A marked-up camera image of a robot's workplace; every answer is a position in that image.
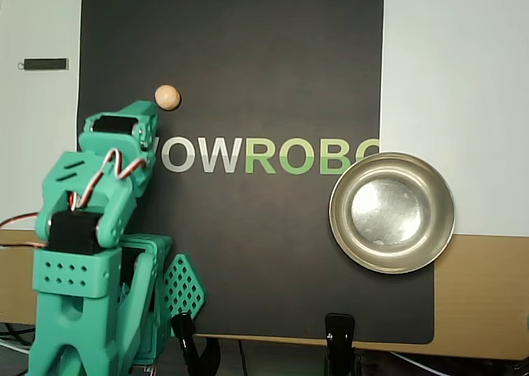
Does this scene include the metal bowl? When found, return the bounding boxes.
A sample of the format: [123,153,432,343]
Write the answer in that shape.
[328,151,456,275]

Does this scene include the black table clamp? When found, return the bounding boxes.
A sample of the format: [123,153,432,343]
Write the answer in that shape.
[171,312,222,376]

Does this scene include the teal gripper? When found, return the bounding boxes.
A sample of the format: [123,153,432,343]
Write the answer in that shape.
[78,100,161,196]

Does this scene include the black USB stick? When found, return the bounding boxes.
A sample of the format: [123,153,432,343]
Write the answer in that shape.
[17,57,70,72]

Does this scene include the thin black hanging cable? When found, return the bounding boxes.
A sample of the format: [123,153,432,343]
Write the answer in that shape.
[236,338,251,376]

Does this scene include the white paper sheet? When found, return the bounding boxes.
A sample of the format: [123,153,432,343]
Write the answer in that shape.
[0,0,529,239]

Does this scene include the brown egg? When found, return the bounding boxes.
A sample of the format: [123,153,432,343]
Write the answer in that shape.
[155,84,182,112]

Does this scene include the black WOWROBO mat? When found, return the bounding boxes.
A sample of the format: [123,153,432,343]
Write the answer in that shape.
[69,0,436,346]

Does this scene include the gripper servo cable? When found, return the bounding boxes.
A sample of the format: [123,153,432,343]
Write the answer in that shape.
[68,148,150,212]

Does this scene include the teal robot base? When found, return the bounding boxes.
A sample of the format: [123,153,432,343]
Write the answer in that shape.
[122,233,207,364]

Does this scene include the thick black cable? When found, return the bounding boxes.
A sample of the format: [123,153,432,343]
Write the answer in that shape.
[0,323,38,340]

